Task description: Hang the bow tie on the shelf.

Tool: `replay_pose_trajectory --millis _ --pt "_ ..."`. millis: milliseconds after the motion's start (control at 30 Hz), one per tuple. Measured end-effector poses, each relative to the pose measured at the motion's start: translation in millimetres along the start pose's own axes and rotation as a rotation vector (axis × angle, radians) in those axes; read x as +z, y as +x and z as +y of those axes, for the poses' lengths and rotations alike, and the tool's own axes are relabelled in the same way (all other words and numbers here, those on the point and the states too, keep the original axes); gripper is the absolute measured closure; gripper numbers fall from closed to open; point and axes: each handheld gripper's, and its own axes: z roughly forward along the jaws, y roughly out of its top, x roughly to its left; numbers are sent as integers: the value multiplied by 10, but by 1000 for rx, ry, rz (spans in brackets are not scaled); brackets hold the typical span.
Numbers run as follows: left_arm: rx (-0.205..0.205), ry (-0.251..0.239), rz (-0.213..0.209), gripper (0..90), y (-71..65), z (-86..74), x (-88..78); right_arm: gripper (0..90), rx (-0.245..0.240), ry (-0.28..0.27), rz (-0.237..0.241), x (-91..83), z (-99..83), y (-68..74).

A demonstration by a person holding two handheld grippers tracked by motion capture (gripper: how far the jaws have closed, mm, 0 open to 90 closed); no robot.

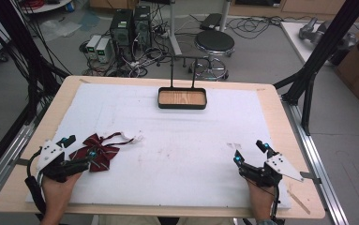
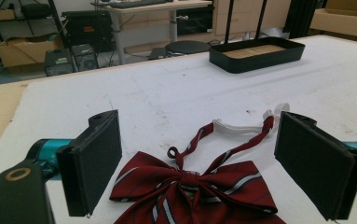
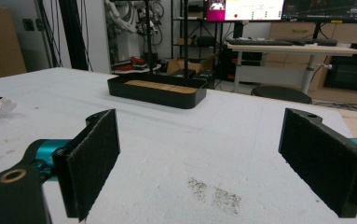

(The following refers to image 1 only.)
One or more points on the white table mat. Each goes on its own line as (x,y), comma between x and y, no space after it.
(174,150)

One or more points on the black computer tower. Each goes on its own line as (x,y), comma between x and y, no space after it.
(142,25)
(121,26)

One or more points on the round white table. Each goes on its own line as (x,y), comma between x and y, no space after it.
(47,7)

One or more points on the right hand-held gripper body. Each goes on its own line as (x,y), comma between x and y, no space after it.
(281,167)

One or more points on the black metal frame stand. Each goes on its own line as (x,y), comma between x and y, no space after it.
(21,47)
(324,53)

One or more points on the person's left hand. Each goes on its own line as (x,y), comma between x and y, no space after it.
(58,190)

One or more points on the blue tape roll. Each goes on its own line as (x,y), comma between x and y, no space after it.
(70,6)

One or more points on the black round stool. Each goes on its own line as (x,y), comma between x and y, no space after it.
(214,42)

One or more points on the white desk leg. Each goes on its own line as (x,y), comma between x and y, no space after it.
(174,28)
(225,14)

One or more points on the grey machine part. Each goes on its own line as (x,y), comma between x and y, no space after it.
(314,29)

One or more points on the dark red striped bow tie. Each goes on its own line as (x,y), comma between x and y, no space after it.
(100,153)

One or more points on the white power supply unit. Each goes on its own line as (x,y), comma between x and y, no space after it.
(92,43)
(103,50)

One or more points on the black hook rack wooden base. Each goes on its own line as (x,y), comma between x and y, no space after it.
(182,98)

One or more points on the black flat floor device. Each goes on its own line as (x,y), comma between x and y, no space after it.
(211,21)

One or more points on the aluminium rail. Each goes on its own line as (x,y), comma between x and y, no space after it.
(321,162)
(2,168)

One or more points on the clear plastic sheet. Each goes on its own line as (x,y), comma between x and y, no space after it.
(58,26)

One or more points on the person's right hand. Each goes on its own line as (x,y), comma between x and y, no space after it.
(260,197)

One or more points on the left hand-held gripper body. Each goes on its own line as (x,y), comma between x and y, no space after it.
(50,156)

